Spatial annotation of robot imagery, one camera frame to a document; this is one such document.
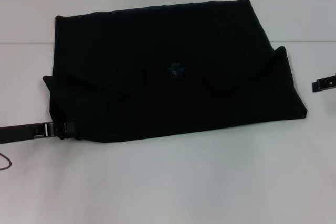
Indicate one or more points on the black T-shirt with FREE print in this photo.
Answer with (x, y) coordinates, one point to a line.
(168, 77)

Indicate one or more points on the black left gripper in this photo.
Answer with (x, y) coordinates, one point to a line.
(15, 134)

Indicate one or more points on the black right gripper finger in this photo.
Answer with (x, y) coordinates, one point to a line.
(324, 83)

